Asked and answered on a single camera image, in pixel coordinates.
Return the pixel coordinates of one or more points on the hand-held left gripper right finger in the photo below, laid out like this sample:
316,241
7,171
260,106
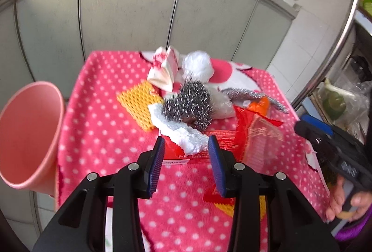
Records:
216,164

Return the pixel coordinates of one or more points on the white foam net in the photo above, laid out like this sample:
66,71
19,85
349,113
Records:
180,137

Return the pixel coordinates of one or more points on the white crumpled ball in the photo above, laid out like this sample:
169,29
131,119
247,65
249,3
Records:
197,64

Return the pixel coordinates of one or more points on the clear plastic bag red print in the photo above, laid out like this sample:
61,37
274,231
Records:
261,141

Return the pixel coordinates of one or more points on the silver metallic tinsel strip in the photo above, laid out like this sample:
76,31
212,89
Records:
250,95

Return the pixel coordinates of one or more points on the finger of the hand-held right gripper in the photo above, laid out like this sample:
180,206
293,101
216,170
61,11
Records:
316,122
306,131

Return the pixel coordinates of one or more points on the crumpled whitish plastic wrap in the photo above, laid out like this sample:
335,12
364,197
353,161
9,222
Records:
222,106

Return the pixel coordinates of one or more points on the crumpled red white paper carton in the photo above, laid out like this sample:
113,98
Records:
162,71

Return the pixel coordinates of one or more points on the clear bag of green vegetables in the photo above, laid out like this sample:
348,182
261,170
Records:
334,100

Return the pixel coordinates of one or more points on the grey kitchen cabinet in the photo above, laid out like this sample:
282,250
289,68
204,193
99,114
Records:
122,13

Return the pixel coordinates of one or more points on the orange plastic wrapper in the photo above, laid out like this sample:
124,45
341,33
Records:
247,121

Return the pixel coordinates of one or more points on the yellow foam fruit net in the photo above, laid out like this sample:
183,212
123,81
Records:
136,100

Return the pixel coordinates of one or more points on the pink plastic bin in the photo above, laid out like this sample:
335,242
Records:
29,138

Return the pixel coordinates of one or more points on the steel wool scrubber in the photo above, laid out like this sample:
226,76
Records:
186,103

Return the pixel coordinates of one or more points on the person's right hand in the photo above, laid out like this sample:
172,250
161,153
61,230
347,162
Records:
337,205

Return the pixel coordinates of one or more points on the shiny metal pole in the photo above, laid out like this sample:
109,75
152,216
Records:
340,45

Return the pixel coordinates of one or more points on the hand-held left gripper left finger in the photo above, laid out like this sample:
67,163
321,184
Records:
158,159

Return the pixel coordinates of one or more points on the pink polka dot blanket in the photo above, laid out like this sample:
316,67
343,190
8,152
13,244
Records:
101,129

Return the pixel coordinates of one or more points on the red cardboard box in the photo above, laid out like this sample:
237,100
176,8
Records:
225,138

